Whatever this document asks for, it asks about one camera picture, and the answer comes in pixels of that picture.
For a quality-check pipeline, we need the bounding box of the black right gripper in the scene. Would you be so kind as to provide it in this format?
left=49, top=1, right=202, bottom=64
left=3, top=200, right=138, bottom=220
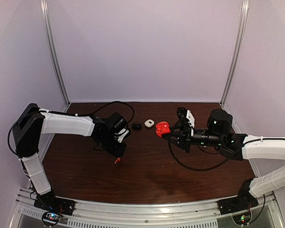
left=162, top=123, right=224, bottom=153

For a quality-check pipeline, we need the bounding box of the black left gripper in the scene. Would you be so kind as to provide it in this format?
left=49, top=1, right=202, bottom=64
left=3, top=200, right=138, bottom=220
left=98, top=133, right=127, bottom=157

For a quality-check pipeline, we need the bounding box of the red round charging case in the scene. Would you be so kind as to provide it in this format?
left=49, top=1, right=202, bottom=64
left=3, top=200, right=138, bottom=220
left=155, top=122, right=171, bottom=137

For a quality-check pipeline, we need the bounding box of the white charging case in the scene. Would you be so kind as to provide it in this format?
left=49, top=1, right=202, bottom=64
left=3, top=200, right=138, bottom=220
left=144, top=119, right=154, bottom=128

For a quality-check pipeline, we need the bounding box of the black charging case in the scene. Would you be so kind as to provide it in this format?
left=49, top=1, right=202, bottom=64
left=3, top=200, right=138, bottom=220
left=132, top=123, right=142, bottom=130

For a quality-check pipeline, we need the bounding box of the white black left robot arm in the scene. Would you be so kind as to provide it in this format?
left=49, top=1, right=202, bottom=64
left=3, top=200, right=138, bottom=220
left=7, top=103, right=131, bottom=211

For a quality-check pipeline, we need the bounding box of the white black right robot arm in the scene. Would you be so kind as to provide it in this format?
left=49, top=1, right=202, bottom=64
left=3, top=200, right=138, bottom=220
left=156, top=107, right=285, bottom=210

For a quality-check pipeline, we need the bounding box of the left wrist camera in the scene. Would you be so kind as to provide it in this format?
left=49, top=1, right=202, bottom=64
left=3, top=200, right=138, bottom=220
left=116, top=128, right=131, bottom=143

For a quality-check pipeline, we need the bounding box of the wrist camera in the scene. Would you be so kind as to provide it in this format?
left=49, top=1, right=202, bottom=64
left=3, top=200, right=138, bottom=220
left=116, top=128, right=131, bottom=143
left=176, top=107, right=195, bottom=130

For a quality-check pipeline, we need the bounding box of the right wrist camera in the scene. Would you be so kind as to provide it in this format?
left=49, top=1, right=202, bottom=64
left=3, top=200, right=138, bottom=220
left=176, top=107, right=195, bottom=130

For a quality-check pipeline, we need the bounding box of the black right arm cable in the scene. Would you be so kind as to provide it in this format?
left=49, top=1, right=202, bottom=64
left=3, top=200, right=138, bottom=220
left=168, top=118, right=231, bottom=171

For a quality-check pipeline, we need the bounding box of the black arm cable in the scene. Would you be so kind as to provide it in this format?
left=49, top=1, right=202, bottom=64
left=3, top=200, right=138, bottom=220
left=92, top=101, right=135, bottom=126
left=168, top=118, right=231, bottom=171

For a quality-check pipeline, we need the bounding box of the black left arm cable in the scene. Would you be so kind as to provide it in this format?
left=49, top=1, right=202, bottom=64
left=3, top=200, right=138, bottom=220
left=92, top=101, right=135, bottom=126

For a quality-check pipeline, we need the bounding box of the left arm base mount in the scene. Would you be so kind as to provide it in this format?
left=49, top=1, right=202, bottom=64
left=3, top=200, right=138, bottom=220
left=34, top=194, right=75, bottom=227

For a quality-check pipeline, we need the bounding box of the aluminium front rail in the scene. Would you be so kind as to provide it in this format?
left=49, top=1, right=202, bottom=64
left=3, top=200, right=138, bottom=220
left=7, top=188, right=285, bottom=228

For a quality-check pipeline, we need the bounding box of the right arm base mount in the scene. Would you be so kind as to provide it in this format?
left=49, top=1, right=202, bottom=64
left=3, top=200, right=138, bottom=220
left=218, top=196, right=259, bottom=227

